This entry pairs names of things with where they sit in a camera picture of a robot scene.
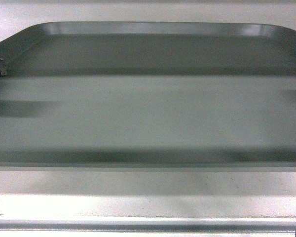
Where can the grey plastic tray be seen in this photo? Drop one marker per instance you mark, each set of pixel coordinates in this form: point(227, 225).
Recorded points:
point(148, 94)

